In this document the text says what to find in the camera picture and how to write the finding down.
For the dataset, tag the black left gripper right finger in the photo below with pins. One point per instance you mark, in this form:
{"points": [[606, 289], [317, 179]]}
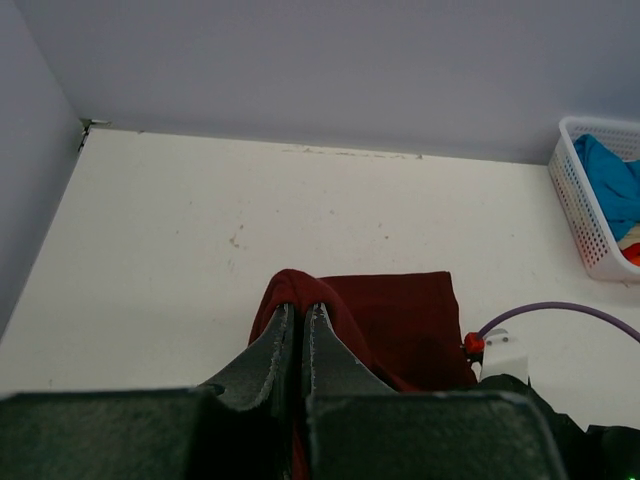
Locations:
{"points": [[329, 367]]}

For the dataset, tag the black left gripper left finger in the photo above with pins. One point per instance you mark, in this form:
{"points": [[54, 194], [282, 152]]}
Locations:
{"points": [[260, 374]]}

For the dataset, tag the dark red t shirt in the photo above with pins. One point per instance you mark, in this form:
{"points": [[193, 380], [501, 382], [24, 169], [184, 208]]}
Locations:
{"points": [[403, 328]]}

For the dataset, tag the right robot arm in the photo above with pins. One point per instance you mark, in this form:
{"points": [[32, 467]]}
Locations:
{"points": [[599, 452]]}

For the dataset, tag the white plastic basket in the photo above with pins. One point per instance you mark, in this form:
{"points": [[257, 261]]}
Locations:
{"points": [[599, 252]]}

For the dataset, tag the orange red t shirt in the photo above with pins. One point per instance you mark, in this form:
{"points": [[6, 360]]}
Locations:
{"points": [[632, 255]]}

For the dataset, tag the cream t shirt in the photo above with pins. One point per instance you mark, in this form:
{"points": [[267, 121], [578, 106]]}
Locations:
{"points": [[631, 238]]}

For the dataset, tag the blue t shirt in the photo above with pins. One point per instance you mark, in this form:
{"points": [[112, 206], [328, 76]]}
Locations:
{"points": [[615, 184]]}

